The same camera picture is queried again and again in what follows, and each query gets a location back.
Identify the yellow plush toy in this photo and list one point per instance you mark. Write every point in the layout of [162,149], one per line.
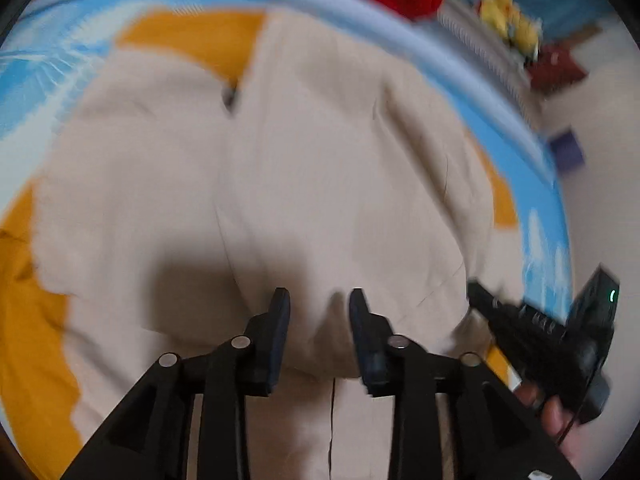
[505,15]

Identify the beige and yellow jacket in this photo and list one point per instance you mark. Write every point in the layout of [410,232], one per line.
[200,185]

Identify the blue printed bed sheet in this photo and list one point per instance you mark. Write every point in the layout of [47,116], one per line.
[30,85]

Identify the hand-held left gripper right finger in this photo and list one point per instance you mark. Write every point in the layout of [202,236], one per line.
[367,350]

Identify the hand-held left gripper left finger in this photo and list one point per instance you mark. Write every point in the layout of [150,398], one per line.
[272,350]

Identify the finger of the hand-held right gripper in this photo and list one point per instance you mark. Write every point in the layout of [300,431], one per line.
[502,317]

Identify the person's right hand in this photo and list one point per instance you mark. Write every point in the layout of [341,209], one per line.
[557,420]

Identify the purple box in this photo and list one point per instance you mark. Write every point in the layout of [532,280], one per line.
[567,151]

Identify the dark red bag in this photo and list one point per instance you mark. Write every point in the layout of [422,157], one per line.
[557,67]

